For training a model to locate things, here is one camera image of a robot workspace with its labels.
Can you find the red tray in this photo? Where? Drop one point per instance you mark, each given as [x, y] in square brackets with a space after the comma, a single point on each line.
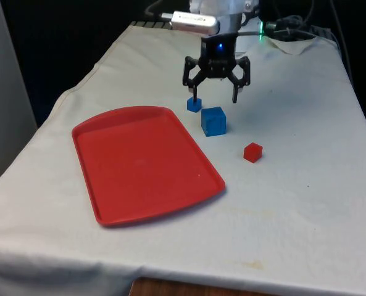
[145, 166]

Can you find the small red cube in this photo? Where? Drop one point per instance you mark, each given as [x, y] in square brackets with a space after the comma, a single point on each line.
[252, 153]

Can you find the small blue cube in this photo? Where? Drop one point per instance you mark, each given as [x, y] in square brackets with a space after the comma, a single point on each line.
[193, 105]

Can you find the large blue cube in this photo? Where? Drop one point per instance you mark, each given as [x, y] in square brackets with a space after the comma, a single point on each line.
[213, 122]

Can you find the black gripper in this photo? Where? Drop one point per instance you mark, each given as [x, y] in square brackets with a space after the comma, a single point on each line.
[218, 58]

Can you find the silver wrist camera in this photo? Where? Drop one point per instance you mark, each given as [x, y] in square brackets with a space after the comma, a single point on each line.
[195, 20]

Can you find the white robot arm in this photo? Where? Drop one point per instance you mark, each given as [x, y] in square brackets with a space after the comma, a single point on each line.
[229, 21]

